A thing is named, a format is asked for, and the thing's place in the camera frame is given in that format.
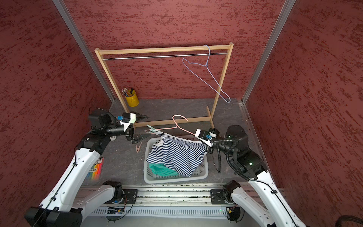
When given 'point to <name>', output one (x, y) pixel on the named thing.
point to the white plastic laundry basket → (201, 172)
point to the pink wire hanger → (148, 130)
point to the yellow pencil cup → (132, 98)
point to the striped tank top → (184, 154)
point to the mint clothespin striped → (152, 130)
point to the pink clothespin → (138, 149)
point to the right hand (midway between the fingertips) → (195, 136)
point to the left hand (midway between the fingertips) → (148, 127)
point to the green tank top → (160, 169)
